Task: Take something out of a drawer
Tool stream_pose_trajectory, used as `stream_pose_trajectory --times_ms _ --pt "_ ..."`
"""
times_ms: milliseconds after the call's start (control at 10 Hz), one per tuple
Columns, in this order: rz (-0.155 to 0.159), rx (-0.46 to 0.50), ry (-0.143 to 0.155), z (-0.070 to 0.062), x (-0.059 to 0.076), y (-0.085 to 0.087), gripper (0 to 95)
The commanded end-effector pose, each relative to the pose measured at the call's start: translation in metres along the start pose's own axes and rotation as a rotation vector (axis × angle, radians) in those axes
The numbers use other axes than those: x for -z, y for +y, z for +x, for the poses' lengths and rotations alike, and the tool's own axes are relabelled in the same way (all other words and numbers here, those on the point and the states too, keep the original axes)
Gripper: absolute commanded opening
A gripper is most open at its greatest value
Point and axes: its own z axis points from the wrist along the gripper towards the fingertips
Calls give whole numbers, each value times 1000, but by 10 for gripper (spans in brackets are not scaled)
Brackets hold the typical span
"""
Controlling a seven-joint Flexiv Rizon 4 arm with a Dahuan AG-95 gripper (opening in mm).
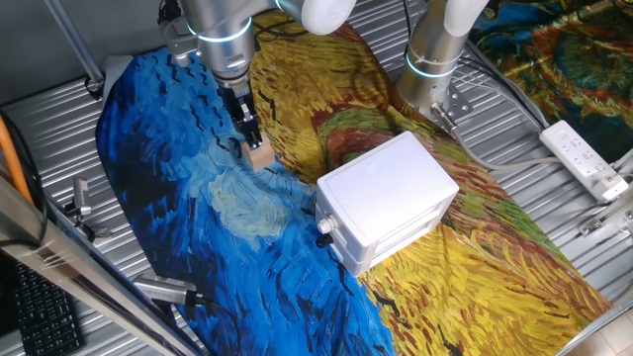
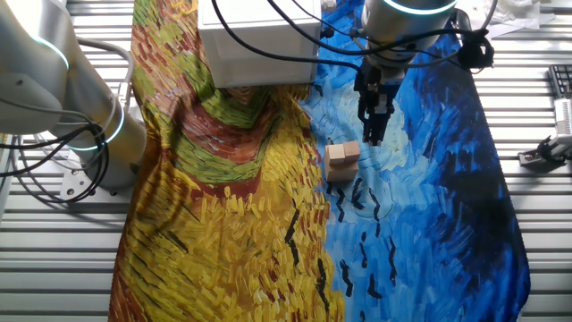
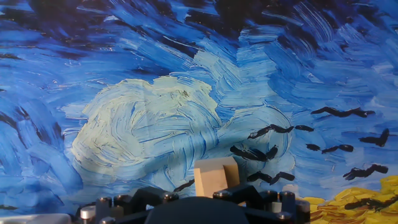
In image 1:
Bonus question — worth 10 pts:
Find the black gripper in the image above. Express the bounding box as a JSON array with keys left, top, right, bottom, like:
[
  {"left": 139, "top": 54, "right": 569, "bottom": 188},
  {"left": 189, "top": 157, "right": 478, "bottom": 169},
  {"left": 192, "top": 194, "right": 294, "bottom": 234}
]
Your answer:
[{"left": 217, "top": 81, "right": 264, "bottom": 150}]

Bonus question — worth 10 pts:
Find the stepped wooden block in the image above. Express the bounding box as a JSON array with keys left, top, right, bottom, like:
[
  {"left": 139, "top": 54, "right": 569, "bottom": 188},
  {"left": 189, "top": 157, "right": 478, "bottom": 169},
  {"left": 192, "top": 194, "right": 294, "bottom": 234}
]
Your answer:
[{"left": 240, "top": 132, "right": 277, "bottom": 173}]

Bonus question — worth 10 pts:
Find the white plastic drawer cabinet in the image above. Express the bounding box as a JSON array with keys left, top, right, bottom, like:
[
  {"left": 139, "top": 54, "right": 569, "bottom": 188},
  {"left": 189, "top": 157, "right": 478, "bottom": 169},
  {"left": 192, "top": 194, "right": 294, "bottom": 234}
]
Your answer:
[{"left": 315, "top": 131, "right": 461, "bottom": 277}]

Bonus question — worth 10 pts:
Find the blue and yellow painted cloth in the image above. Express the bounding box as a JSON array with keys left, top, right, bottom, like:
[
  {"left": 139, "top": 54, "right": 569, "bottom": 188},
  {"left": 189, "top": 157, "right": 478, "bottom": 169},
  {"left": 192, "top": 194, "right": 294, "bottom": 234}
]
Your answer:
[{"left": 94, "top": 7, "right": 614, "bottom": 356}]

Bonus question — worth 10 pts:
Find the white pad under cloth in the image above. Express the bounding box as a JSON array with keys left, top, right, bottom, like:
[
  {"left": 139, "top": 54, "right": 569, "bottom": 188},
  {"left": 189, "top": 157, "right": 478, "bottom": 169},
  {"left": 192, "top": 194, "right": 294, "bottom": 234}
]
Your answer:
[{"left": 100, "top": 53, "right": 136, "bottom": 108}]

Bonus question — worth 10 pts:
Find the grey metal pole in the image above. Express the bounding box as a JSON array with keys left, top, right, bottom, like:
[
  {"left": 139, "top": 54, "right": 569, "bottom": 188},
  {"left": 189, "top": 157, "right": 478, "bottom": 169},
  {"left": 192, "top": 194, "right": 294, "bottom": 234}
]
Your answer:
[{"left": 43, "top": 0, "right": 106, "bottom": 95}]

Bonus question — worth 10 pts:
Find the black keyboard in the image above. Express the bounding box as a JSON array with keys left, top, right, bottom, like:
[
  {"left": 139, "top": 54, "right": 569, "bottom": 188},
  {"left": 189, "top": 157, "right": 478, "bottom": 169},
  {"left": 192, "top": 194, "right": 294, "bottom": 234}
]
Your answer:
[{"left": 9, "top": 259, "right": 85, "bottom": 356}]

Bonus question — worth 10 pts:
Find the dark green painted cloth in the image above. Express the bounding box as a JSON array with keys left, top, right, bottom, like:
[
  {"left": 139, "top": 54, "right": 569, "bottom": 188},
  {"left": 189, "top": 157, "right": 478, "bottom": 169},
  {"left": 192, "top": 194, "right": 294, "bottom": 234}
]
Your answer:
[{"left": 467, "top": 0, "right": 633, "bottom": 164}]

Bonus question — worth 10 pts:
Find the white power strip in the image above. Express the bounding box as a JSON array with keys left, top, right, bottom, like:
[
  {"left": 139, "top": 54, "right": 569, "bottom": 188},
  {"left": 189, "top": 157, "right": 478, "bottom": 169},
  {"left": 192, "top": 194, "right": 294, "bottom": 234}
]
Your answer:
[{"left": 538, "top": 120, "right": 630, "bottom": 204}]

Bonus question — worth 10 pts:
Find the black cable bundle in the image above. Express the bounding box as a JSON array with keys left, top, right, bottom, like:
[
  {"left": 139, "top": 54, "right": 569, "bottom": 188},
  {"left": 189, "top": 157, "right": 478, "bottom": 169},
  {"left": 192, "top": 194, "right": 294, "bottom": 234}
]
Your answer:
[{"left": 249, "top": 9, "right": 313, "bottom": 45}]

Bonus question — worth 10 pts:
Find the wrist camera on grey bracket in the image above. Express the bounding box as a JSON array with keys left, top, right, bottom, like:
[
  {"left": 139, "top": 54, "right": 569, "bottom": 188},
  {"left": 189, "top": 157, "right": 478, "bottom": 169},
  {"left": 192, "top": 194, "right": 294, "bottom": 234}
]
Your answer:
[{"left": 156, "top": 0, "right": 202, "bottom": 69}]

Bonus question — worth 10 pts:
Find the silver depth camera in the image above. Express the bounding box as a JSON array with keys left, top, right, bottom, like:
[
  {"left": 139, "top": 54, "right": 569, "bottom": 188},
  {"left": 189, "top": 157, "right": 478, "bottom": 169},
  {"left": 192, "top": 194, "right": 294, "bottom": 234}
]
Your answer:
[{"left": 132, "top": 275, "right": 207, "bottom": 307}]

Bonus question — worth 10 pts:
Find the black camera cable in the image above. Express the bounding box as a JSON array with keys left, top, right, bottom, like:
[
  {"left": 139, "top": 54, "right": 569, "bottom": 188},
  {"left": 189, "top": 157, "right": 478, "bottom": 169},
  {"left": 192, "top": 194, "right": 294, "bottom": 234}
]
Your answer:
[{"left": 195, "top": 295, "right": 243, "bottom": 356}]

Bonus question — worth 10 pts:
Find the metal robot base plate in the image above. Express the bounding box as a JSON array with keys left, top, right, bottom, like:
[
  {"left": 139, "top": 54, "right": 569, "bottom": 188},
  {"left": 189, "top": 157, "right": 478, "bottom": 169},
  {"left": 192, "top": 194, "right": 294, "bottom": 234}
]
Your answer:
[{"left": 428, "top": 81, "right": 475, "bottom": 125}]

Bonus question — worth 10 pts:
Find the aluminium frame bar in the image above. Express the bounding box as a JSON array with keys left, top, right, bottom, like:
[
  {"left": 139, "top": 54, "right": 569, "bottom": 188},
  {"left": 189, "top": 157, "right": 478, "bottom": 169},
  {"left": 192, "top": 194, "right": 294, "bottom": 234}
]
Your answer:
[{"left": 0, "top": 175, "right": 209, "bottom": 356}]

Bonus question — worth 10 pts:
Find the orange cable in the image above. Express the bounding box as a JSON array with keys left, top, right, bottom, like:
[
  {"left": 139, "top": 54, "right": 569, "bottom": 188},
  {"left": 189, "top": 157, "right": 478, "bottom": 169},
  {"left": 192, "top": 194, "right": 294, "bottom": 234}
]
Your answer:
[{"left": 0, "top": 116, "right": 34, "bottom": 205}]

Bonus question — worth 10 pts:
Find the thick grey robot cable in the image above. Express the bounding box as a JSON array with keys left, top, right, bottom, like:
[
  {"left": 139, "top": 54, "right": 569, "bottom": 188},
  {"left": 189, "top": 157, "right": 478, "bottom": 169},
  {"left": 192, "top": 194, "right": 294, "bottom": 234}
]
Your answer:
[{"left": 429, "top": 102, "right": 563, "bottom": 173}]

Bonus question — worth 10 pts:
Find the small metal bracket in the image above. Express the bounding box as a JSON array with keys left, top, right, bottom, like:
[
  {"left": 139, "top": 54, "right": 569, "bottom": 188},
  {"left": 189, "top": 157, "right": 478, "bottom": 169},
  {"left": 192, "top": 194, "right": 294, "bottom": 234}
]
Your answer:
[{"left": 577, "top": 207, "right": 633, "bottom": 237}]

